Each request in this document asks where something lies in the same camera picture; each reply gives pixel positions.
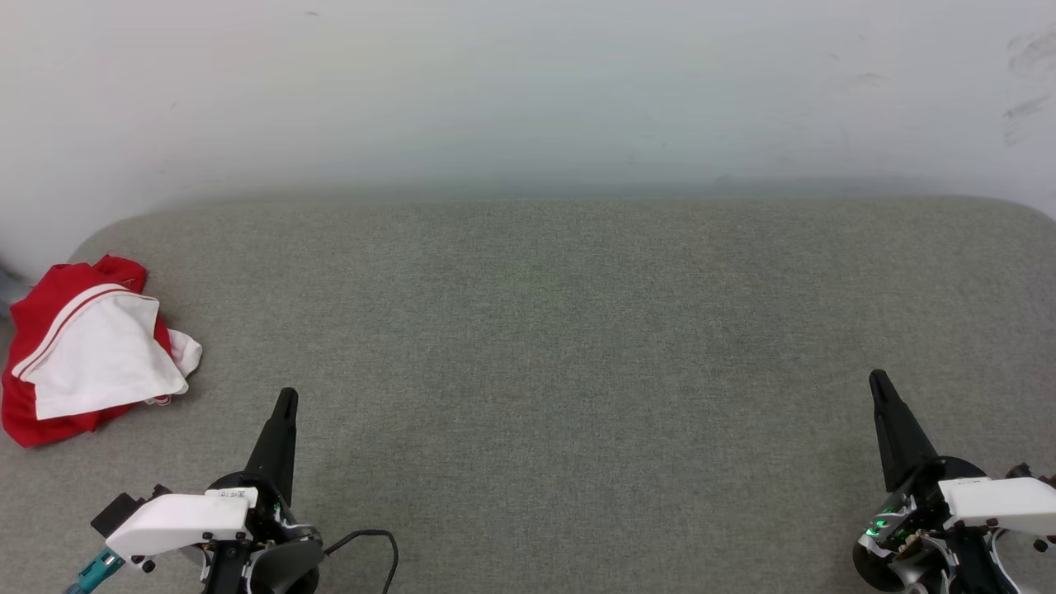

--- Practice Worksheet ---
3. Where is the teal cable connector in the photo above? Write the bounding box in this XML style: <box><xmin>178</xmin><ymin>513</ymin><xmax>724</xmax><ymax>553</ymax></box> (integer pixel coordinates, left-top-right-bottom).
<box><xmin>64</xmin><ymin>549</ymin><xmax>126</xmax><ymax>594</ymax></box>

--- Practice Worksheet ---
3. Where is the grey rounded object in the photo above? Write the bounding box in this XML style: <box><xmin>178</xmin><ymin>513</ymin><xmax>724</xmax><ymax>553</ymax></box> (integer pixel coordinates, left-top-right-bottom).
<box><xmin>0</xmin><ymin>260</ymin><xmax>32</xmax><ymax>321</ymax></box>

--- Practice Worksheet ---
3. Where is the grey fabric sofa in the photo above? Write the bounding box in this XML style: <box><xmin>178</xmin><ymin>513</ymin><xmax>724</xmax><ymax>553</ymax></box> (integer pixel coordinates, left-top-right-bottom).
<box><xmin>0</xmin><ymin>194</ymin><xmax>1056</xmax><ymax>594</ymax></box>

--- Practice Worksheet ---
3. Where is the red and white shirt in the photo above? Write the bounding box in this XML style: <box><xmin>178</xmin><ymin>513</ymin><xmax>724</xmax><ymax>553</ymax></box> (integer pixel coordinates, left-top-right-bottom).
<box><xmin>2</xmin><ymin>254</ymin><xmax>203</xmax><ymax>448</ymax></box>

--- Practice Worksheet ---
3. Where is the white left camera bracket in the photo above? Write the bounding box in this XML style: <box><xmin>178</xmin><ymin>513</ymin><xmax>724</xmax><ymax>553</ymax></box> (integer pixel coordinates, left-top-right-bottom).
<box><xmin>106</xmin><ymin>487</ymin><xmax>259</xmax><ymax>563</ymax></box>

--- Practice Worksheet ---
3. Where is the thin black cable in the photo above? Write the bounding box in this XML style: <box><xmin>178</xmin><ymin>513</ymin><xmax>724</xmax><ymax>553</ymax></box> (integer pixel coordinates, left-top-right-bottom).
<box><xmin>322</xmin><ymin>529</ymin><xmax>400</xmax><ymax>594</ymax></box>

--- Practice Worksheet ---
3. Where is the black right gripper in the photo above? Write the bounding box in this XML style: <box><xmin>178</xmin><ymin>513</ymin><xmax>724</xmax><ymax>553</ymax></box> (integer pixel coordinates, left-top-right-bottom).
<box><xmin>852</xmin><ymin>369</ymin><xmax>989</xmax><ymax>594</ymax></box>

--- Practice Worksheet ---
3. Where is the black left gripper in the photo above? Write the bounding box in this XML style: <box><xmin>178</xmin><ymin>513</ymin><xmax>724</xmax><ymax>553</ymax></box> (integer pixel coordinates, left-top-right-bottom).
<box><xmin>202</xmin><ymin>388</ymin><xmax>324</xmax><ymax>594</ymax></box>

